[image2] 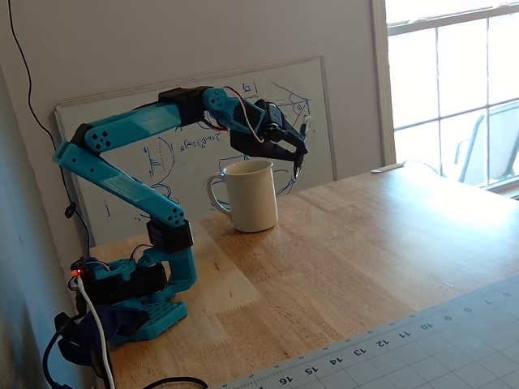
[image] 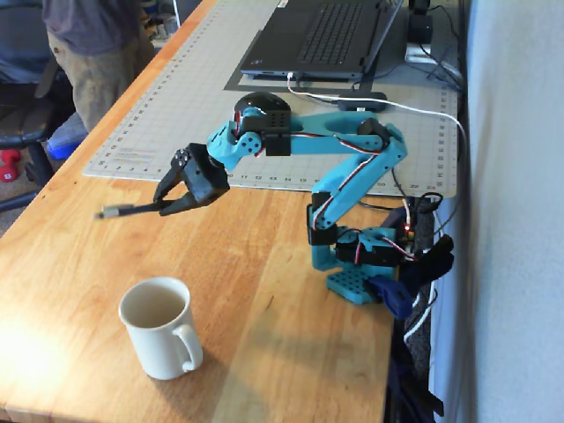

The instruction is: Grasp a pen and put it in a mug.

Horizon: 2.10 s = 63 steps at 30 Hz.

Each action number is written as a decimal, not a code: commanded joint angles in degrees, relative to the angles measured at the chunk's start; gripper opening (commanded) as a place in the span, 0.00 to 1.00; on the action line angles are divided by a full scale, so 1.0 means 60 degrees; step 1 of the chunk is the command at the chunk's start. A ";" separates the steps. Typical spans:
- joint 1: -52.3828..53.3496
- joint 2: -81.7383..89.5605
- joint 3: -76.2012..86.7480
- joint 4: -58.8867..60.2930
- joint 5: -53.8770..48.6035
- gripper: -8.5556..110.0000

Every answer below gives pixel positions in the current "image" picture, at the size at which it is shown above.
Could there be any black computer mouse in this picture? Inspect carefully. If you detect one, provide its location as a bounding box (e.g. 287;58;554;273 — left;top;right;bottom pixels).
233;92;292;118

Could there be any grey gridded cutting mat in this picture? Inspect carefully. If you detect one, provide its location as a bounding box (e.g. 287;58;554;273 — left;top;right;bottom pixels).
82;0;459;197

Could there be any dark blue table clamp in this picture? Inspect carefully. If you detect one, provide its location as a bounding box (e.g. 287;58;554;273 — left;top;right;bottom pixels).
367;235;455;321

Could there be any black usb hub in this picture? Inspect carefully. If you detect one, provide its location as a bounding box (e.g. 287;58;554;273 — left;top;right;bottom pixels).
337;91;389;114

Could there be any black power adapter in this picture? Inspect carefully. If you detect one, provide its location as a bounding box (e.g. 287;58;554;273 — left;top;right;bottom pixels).
407;0;435;45

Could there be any teal five-joint robot arm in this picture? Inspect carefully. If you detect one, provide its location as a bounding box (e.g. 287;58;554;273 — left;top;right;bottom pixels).
206;109;409;305

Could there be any dark blue pen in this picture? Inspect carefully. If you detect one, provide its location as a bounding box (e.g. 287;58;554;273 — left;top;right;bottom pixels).
93;201;162;220

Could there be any thin black cable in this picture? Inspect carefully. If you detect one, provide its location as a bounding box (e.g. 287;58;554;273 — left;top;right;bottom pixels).
390;167;411;198

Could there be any black cable bundle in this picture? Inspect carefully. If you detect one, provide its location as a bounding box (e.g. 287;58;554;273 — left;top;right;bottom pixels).
422;4;464;93

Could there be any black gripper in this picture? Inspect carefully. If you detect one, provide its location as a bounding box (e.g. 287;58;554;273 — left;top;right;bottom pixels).
153;143;231;217

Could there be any dark grey laptop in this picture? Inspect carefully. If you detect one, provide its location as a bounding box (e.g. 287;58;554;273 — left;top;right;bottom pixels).
240;0;404;81

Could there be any white cable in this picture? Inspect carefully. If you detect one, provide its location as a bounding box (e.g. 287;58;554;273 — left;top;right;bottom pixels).
286;72;469;345

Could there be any white ceramic mug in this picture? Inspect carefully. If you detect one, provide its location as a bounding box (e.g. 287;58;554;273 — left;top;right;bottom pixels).
118;276;204;381

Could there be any red dumbbell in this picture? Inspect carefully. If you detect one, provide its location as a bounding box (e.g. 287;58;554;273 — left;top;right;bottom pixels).
0;148;23;184

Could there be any standing person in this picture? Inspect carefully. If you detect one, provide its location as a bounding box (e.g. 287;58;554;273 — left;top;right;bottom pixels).
41;0;155;133

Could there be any black office chair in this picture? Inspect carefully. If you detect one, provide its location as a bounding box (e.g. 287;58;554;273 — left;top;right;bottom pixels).
0;0;78;212

